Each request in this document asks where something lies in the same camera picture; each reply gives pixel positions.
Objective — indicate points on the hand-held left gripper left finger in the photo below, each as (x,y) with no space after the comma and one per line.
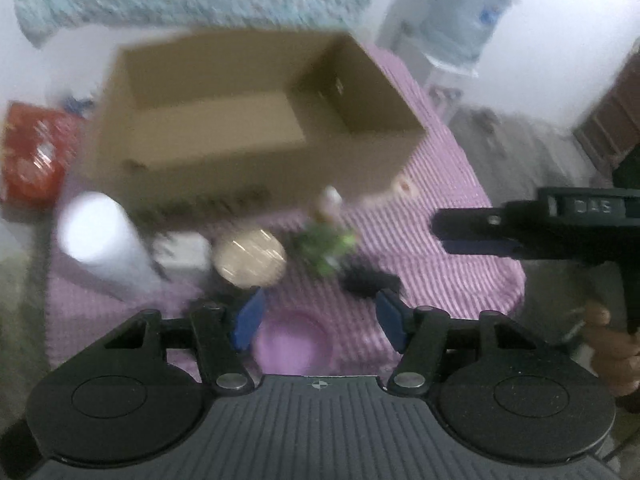
(250,317)

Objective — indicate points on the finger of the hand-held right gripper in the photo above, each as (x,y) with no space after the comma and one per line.
(465,224)
(485,248)

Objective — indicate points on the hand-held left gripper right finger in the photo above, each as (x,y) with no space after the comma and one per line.
(392,320)

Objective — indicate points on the black car key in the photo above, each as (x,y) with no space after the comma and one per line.
(370,280)

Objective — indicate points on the small green bottle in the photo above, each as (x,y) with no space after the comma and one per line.
(325,247)

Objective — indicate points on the brown cardboard box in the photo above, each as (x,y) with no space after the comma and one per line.
(225,125)

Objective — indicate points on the person's right hand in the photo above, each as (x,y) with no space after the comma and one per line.
(615,355)

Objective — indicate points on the purple checkered tablecloth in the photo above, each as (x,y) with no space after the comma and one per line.
(440,260)

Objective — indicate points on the round jar with beige lid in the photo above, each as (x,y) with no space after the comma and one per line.
(249,257)

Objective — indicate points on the small pink and white sticker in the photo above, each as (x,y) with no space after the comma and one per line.
(404,188)

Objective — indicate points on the dark item on floor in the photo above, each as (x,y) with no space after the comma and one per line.
(487,117)

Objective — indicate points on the brown wooden furniture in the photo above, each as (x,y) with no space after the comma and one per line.
(612,120)

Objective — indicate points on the white jug stand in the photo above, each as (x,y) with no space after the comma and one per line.
(445,72)

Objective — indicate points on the large white plastic bottle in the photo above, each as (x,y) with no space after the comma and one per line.
(105,245)

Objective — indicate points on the red printed bag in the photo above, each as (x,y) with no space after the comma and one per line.
(35,155)

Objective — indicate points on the blue and white packet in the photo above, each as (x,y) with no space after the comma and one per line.
(77,104)

